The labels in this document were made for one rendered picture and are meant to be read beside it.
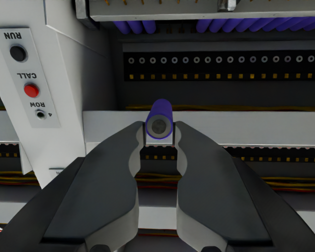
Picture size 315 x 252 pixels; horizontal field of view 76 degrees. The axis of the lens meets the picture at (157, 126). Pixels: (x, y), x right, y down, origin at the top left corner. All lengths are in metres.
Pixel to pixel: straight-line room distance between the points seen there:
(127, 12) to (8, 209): 0.42
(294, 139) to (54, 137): 0.33
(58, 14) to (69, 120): 0.12
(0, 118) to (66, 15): 0.17
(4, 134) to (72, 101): 0.13
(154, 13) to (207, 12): 0.06
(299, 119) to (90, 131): 0.28
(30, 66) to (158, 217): 0.31
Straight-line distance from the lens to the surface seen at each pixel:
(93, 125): 0.29
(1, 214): 0.53
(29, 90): 0.29
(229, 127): 0.29
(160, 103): 0.16
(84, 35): 0.32
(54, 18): 0.25
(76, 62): 0.29
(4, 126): 0.36
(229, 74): 0.41
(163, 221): 0.42
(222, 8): 0.26
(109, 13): 0.28
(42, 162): 0.36
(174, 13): 0.27
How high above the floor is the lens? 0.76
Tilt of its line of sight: 31 degrees up
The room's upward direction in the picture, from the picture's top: 179 degrees clockwise
